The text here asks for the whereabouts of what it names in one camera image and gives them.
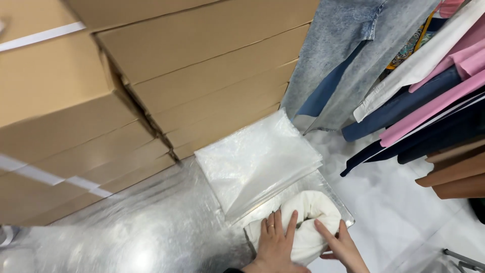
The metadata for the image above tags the taped brown cardboard box stack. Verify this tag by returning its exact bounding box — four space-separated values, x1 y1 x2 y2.
0 0 176 228

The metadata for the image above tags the large clear plastic sheet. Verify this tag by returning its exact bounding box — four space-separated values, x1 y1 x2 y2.
0 155 262 273

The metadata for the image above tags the hanging navy garment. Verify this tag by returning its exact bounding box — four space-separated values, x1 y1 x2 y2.
339 87 485 178

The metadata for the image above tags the yellow teal patterned garment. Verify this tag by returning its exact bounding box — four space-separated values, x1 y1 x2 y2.
386 15 437 71

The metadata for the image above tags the hanging brown garment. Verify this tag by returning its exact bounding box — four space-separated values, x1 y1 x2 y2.
415 137 485 200

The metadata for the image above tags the grey metal rack frame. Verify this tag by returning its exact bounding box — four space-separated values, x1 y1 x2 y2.
443 248 485 273

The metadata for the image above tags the hanging white garment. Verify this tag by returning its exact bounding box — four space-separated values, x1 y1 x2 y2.
353 0 485 123

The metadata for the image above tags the single clear plastic bag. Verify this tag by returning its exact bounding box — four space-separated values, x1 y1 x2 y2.
224 170 355 266

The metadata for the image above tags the dark blue denim garment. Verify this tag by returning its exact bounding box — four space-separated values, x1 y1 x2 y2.
341 66 464 142

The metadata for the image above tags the plain brown cardboard box stack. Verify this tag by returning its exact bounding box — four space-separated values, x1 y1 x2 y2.
64 0 320 161

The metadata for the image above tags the light acid-wash denim garment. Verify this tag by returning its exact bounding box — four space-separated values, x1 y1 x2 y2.
280 0 441 135

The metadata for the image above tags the stack of clear plastic bags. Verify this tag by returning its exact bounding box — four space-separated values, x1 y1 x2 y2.
194 108 324 223

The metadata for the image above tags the person's left hand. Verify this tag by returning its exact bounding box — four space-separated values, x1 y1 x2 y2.
248 209 312 273

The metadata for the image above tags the person's right hand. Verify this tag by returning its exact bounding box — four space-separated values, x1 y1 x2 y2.
314 219 370 273

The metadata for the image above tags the white fleece garment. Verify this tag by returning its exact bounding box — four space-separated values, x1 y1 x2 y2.
244 190 342 266

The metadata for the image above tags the hanging pink garment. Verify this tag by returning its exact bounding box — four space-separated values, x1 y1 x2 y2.
408 15 485 94
379 70 485 148

